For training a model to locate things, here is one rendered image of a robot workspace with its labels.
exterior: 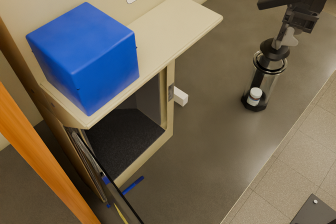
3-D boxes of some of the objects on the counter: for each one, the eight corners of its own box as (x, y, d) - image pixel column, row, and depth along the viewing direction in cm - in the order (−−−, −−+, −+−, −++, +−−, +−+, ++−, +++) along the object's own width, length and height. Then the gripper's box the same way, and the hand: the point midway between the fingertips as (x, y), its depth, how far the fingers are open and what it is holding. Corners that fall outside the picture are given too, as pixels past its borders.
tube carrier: (245, 85, 116) (258, 44, 99) (272, 94, 113) (290, 54, 96) (237, 104, 110) (249, 65, 93) (265, 115, 107) (283, 76, 90)
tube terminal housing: (55, 153, 99) (-129, -115, 38) (125, 97, 114) (74, -163, 52) (103, 203, 89) (-41, -52, 28) (173, 134, 104) (181, -133, 42)
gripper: (328, 0, 68) (295, 64, 85) (334, -23, 73) (303, 41, 90) (291, -9, 70) (266, 54, 87) (300, -31, 76) (275, 33, 93)
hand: (277, 41), depth 88 cm, fingers closed on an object, 3 cm apart
